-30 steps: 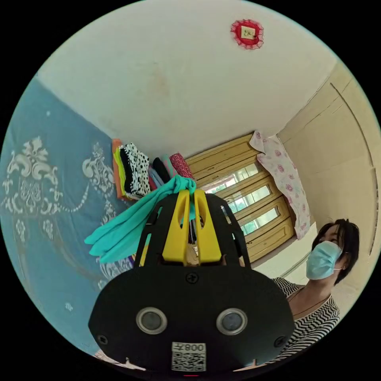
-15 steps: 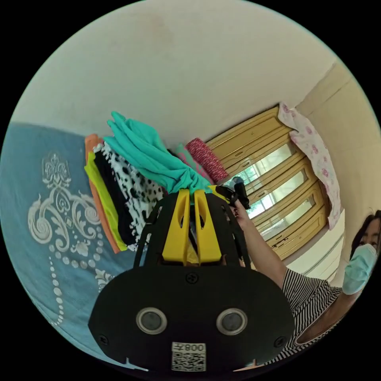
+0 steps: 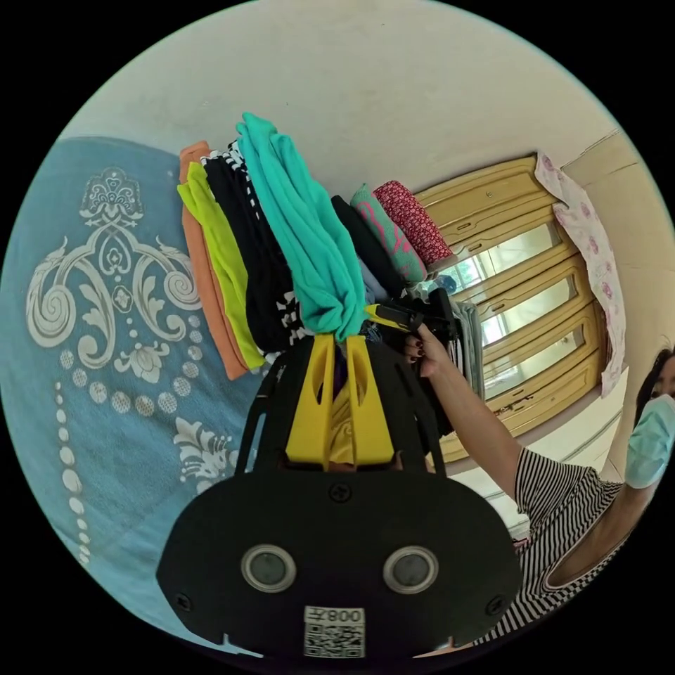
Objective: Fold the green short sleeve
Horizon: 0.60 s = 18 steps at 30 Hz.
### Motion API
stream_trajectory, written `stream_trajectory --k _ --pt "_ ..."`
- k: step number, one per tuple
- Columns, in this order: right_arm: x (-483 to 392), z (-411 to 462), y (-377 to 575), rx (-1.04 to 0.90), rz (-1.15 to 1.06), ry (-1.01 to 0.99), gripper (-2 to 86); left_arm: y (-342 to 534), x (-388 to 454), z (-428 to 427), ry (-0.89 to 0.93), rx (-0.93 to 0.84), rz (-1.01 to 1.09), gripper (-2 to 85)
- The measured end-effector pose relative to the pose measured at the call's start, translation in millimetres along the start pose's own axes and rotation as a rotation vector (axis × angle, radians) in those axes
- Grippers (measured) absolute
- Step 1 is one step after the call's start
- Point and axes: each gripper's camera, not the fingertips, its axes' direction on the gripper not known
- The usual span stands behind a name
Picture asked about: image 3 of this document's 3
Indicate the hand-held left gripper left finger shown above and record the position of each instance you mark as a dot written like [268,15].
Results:
[308,416]

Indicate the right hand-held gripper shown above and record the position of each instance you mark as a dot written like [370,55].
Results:
[424,316]

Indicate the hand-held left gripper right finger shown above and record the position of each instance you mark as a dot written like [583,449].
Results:
[369,422]

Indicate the green short sleeve shirt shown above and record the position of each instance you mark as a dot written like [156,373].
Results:
[300,227]

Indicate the person's right forearm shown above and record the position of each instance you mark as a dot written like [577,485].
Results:
[474,422]

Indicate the person's right hand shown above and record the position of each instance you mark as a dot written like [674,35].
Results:
[424,353]

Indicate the hanging grey striped clothes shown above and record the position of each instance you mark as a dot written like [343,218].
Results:
[470,343]

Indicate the yellow wooden cupboard with mirrors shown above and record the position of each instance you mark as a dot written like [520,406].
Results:
[474,211]

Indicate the pile of clothes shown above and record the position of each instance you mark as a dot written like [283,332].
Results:
[227,274]

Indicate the bed with blue patterned quilt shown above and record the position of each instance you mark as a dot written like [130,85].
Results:
[121,448]

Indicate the pink floral cloth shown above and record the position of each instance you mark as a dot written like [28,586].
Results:
[590,248]

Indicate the person's body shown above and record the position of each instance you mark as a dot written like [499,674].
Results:
[569,522]

